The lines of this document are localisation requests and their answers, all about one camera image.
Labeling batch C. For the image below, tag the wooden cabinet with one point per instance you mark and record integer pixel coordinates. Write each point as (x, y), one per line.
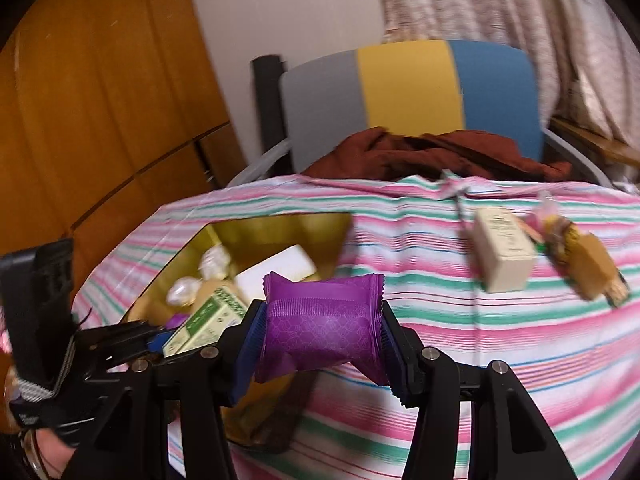
(100, 85)

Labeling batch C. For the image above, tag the beige cardboard box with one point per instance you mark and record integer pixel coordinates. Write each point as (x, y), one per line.
(505, 250)

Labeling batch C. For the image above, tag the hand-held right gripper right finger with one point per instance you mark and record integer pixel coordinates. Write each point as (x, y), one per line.
(395, 355)

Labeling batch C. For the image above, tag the wooden shelf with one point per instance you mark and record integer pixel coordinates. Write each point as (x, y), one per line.
(600, 145)

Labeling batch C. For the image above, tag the black rolled mat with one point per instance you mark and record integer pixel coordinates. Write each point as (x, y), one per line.
(267, 100)

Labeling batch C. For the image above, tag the green label box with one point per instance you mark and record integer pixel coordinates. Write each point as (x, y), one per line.
(210, 320)

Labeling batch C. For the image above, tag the white crinkled plastic ball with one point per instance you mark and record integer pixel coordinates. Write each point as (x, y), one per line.
(181, 292)
(215, 260)

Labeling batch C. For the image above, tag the person's left forearm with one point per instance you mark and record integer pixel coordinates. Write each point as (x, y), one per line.
(55, 457)

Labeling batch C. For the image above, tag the white block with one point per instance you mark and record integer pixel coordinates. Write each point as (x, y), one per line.
(280, 265)

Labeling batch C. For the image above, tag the brown jacket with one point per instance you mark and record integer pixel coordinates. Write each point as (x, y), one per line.
(400, 155)

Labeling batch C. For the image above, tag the grey yellow blue chair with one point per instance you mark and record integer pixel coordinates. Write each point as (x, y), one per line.
(410, 85)

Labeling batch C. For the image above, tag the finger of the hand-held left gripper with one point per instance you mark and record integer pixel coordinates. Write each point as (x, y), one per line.
(130, 359)
(120, 332)

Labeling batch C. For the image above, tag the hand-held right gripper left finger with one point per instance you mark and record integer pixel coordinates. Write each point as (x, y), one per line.
(247, 355)

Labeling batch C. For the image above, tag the gold tin box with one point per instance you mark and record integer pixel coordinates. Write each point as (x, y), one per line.
(280, 232)

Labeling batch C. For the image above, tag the striped tablecloth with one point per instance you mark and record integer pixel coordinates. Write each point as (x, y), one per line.
(440, 280)

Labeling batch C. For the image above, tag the patterned beige curtain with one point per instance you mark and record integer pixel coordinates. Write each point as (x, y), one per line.
(475, 0)

